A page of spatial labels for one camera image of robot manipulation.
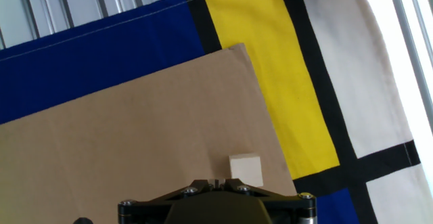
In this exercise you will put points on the brown cardboard sheet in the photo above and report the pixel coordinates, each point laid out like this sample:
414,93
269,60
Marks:
135,132

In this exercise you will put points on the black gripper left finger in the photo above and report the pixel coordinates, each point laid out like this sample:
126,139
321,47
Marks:
152,205

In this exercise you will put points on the black round dot mark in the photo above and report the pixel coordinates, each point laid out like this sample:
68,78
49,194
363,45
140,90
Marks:
83,221

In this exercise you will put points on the cream wooden cube block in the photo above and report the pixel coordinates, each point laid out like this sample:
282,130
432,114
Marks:
246,168

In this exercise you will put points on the colour block patterned cloth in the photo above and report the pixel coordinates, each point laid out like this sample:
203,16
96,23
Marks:
270,65

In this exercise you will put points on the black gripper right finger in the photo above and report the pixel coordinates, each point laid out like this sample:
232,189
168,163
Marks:
291,205

